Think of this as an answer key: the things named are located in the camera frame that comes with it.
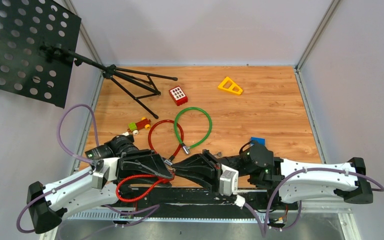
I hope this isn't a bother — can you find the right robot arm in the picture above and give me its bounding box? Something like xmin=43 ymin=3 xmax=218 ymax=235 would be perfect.
xmin=172 ymin=140 xmax=374 ymax=209

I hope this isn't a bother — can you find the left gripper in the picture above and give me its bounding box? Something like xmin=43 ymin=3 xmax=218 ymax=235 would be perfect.
xmin=110 ymin=135 xmax=174 ymax=189

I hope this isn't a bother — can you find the yellow triangular toy piece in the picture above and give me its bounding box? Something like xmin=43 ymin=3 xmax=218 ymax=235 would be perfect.
xmin=217 ymin=76 xmax=243 ymax=96

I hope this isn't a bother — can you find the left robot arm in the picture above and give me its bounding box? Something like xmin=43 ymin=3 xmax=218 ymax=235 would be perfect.
xmin=26 ymin=133 xmax=174 ymax=234

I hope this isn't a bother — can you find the blue green white brick stack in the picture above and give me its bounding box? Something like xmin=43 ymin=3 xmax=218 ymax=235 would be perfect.
xmin=250 ymin=137 xmax=266 ymax=146

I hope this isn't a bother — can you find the red window toy brick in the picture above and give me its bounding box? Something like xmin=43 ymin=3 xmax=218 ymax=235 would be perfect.
xmin=168 ymin=86 xmax=188 ymax=106

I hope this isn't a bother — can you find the red cable lock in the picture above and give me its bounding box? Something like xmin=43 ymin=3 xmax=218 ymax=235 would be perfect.
xmin=147 ymin=119 xmax=184 ymax=167

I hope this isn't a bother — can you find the grey slotted cable duct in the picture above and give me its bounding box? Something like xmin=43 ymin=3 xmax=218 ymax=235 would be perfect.
xmin=61 ymin=208 xmax=270 ymax=224

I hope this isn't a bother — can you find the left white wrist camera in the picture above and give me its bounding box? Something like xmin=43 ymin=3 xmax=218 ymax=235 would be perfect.
xmin=91 ymin=159 xmax=110 ymax=190

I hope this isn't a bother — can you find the green cable lock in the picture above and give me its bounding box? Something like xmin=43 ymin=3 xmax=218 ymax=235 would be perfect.
xmin=173 ymin=106 xmax=213 ymax=156

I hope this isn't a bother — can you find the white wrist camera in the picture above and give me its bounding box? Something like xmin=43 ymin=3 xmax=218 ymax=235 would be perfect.
xmin=218 ymin=164 xmax=246 ymax=209
xmin=91 ymin=159 xmax=110 ymax=190

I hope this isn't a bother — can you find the thin red wire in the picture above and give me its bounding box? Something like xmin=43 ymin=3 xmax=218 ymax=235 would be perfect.
xmin=115 ymin=174 xmax=175 ymax=204

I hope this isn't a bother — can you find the black perforated music stand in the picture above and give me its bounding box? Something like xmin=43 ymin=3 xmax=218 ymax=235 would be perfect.
xmin=0 ymin=0 xmax=161 ymax=108

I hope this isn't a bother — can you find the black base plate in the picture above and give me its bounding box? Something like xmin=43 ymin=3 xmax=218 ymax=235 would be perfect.
xmin=105 ymin=187 xmax=299 ymax=220

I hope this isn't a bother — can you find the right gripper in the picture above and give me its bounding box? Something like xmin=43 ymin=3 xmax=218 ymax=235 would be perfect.
xmin=170 ymin=148 xmax=240 ymax=194

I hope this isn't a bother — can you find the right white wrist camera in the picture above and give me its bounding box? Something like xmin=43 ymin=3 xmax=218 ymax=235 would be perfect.
xmin=218 ymin=164 xmax=246 ymax=209

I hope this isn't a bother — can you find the red green toy car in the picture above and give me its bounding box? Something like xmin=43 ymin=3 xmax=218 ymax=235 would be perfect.
xmin=127 ymin=117 xmax=151 ymax=136

